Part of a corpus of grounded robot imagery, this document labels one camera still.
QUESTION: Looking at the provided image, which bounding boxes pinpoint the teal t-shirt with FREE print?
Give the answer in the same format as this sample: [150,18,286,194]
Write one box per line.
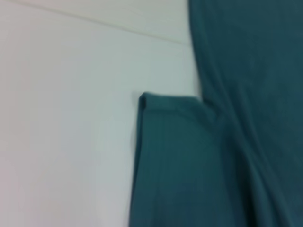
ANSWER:
[129,0,303,227]

